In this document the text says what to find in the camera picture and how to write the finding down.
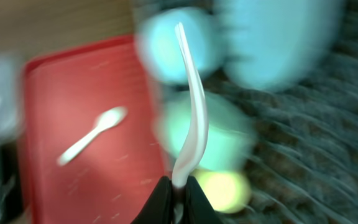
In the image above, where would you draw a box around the red serving tray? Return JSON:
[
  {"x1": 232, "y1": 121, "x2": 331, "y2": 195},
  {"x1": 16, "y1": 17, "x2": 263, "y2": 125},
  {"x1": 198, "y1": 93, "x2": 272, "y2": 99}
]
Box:
[{"x1": 20, "y1": 35, "x2": 164, "y2": 224}]

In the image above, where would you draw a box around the light blue plate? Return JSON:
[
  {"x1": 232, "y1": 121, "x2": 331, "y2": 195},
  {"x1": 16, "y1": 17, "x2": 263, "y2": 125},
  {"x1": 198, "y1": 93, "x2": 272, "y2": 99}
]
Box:
[{"x1": 213, "y1": 0, "x2": 345, "y2": 91}]

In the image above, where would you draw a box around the mint green bowl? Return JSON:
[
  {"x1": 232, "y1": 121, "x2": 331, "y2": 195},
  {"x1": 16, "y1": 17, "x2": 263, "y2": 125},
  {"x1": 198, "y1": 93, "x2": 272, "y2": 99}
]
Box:
[{"x1": 155, "y1": 91, "x2": 257, "y2": 171}]

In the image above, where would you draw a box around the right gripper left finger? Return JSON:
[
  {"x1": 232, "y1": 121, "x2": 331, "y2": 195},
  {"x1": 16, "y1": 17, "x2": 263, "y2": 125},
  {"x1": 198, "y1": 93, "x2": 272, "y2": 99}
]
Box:
[{"x1": 131, "y1": 176, "x2": 173, "y2": 224}]

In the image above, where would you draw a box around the light blue bowl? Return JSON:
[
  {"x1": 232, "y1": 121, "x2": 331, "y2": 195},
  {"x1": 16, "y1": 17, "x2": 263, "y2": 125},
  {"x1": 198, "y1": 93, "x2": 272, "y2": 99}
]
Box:
[{"x1": 136, "y1": 7, "x2": 223, "y2": 85}]

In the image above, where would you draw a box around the white plastic fork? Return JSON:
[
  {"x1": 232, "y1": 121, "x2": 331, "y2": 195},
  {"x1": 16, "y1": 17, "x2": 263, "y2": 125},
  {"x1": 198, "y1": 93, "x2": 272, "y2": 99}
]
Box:
[{"x1": 172, "y1": 22, "x2": 209, "y2": 189}]

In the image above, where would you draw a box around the white plastic spoon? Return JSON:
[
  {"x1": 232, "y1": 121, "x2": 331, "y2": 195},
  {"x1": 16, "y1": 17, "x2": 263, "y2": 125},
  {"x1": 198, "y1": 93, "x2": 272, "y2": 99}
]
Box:
[{"x1": 57, "y1": 106, "x2": 127, "y2": 166}]

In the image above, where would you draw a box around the grey dishwasher rack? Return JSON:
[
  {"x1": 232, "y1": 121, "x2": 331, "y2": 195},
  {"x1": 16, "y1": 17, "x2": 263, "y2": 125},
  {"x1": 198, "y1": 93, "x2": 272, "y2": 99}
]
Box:
[{"x1": 132, "y1": 0, "x2": 358, "y2": 224}]

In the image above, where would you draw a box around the yellow plastic cup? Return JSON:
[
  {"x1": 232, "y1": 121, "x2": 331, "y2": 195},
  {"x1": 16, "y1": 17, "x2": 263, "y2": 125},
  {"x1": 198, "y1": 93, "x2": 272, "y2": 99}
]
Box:
[{"x1": 193, "y1": 170, "x2": 252, "y2": 214}]

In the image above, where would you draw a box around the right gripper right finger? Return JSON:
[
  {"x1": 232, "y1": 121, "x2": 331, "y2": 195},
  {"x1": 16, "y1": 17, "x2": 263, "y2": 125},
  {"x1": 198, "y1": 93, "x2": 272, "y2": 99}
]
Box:
[{"x1": 181, "y1": 176, "x2": 223, "y2": 224}]

